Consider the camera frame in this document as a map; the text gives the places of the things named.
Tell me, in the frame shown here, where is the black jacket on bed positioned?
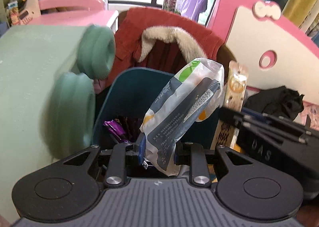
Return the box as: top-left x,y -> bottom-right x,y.
244,86 -> 304,120

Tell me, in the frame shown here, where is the red fleece-lined jacket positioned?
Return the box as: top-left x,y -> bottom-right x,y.
105,7 -> 225,88

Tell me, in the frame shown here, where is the pink white bed headboard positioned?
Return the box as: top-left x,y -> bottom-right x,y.
208,0 -> 318,104

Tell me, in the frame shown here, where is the lower green round cushion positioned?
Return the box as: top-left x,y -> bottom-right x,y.
45,72 -> 95,159

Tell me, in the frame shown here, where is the dark teal trash bin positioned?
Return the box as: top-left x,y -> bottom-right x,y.
92,67 -> 221,150

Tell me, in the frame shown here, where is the white paper tissue pack wrapper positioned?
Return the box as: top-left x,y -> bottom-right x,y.
140,58 -> 224,176

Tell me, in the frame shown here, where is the mint green desk board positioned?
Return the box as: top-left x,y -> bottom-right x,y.
1,25 -> 85,223

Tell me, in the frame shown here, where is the upper green round cushion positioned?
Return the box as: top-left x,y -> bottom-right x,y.
76,24 -> 116,80

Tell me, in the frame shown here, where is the beige snack wrapper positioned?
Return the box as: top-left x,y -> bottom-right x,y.
210,61 -> 248,150

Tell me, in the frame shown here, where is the green round cushion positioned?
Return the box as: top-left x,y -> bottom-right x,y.
76,24 -> 116,80
45,72 -> 95,159

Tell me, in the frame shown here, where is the purple snack wrapper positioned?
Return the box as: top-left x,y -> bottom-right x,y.
103,120 -> 130,143

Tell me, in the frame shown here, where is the dark patterned box on sill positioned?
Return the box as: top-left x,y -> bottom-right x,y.
162,0 -> 183,15

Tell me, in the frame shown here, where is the pink desk rail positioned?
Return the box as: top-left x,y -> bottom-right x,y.
38,0 -> 106,11

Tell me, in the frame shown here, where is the green desk organizer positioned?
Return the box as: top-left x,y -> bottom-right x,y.
1,0 -> 32,27

